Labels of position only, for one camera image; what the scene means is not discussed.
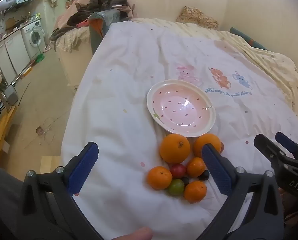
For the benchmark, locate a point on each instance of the cream bedsheet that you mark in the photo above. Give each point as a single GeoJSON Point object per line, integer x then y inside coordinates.
{"type": "Point", "coordinates": [276, 62]}

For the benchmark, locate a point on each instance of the pink dotted plate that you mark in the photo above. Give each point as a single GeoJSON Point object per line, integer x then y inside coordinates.
{"type": "Point", "coordinates": [181, 107]}

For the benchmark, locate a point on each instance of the dark grape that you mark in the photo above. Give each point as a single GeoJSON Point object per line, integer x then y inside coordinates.
{"type": "Point", "coordinates": [186, 181]}
{"type": "Point", "coordinates": [203, 175]}

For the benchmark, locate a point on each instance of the green broom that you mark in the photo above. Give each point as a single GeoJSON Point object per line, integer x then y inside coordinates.
{"type": "Point", "coordinates": [41, 58]}

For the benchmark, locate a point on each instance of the grey orange folded mat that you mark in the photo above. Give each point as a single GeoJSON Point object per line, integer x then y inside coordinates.
{"type": "Point", "coordinates": [99, 37]}

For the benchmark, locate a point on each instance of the grey plastic part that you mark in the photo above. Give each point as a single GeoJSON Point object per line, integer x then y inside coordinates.
{"type": "Point", "coordinates": [11, 95]}

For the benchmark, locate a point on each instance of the white washing machine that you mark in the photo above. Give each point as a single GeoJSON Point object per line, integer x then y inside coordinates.
{"type": "Point", "coordinates": [35, 35]}

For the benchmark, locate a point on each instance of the pile of clothes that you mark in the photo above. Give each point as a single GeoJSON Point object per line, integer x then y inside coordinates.
{"type": "Point", "coordinates": [99, 1]}

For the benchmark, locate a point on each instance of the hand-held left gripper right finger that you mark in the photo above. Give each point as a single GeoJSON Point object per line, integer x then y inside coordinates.
{"type": "Point", "coordinates": [215, 167]}

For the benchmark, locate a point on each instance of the cream floral sofa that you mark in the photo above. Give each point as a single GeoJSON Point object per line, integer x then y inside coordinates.
{"type": "Point", "coordinates": [71, 62]}

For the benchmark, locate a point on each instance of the large orange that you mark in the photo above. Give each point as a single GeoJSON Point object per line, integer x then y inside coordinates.
{"type": "Point", "coordinates": [173, 152]}
{"type": "Point", "coordinates": [211, 138]}

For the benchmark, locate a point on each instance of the white printed blanket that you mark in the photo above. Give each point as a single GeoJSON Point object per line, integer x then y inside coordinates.
{"type": "Point", "coordinates": [129, 80]}

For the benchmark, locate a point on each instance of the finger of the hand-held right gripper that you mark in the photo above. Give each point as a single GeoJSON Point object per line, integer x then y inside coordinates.
{"type": "Point", "coordinates": [286, 142]}
{"type": "Point", "coordinates": [266, 146]}

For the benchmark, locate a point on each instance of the person's right hand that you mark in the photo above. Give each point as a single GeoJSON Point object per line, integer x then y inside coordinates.
{"type": "Point", "coordinates": [292, 207]}

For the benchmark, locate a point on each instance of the person's grey trousers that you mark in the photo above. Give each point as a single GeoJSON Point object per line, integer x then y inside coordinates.
{"type": "Point", "coordinates": [1, 200]}

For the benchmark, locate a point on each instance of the person's left hand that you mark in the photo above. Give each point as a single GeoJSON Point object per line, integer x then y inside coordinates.
{"type": "Point", "coordinates": [135, 234]}

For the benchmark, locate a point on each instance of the small mandarin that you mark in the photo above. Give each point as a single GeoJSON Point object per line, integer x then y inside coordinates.
{"type": "Point", "coordinates": [195, 192]}
{"type": "Point", "coordinates": [195, 167]}
{"type": "Point", "coordinates": [159, 181]}

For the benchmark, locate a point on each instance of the teal blanket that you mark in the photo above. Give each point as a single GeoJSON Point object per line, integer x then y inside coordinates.
{"type": "Point", "coordinates": [251, 41]}

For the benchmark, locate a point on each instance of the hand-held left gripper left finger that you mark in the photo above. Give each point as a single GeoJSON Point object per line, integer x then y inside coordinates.
{"type": "Point", "coordinates": [85, 167]}

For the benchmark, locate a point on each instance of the yellow wooden frame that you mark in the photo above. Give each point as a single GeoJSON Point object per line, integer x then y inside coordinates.
{"type": "Point", "coordinates": [1, 130]}

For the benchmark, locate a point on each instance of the green cherry tomato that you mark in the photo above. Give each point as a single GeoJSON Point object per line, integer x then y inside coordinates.
{"type": "Point", "coordinates": [175, 187]}

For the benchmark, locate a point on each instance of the floral pillow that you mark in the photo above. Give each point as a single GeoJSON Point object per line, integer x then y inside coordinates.
{"type": "Point", "coordinates": [197, 17]}

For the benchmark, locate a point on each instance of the white kitchen cabinets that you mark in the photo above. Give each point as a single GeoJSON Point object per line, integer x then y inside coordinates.
{"type": "Point", "coordinates": [11, 52]}

